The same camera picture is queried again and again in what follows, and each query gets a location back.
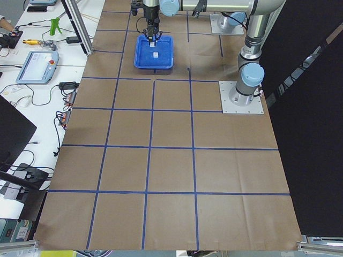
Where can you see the black power adapter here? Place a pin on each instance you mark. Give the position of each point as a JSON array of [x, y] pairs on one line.
[[72, 40]]

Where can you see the black monitor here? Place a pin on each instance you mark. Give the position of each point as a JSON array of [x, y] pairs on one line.
[[16, 132]]

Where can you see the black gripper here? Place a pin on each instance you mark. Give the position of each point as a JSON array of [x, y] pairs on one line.
[[150, 14]]

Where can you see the blue plastic tray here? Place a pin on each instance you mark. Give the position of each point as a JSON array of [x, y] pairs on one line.
[[161, 56]]

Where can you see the aluminium frame post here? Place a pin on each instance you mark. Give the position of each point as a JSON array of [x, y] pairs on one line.
[[74, 16]]

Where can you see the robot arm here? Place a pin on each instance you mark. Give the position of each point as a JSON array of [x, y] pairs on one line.
[[168, 8], [251, 73]]

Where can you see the yellow brass tool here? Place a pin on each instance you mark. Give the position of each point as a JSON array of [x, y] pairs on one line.
[[32, 42]]

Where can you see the teach pendant tablet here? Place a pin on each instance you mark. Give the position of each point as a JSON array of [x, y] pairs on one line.
[[38, 67]]

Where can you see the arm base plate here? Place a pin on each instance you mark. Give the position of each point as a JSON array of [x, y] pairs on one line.
[[233, 102], [228, 23]]

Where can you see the green clamp tool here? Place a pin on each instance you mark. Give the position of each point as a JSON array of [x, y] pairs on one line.
[[55, 26]]

